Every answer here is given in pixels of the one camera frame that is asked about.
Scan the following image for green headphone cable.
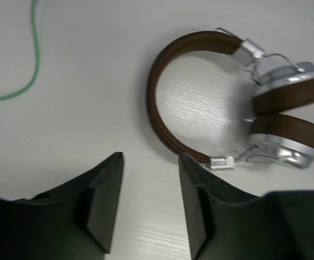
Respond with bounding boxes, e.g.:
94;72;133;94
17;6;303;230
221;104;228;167
0;0;42;102

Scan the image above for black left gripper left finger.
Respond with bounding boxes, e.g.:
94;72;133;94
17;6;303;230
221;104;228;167
0;152;124;259

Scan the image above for brown silver headphones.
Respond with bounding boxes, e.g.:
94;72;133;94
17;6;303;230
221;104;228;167
150;28;314;174

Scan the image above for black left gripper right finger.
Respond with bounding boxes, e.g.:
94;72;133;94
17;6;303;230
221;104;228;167
179;154;314;259

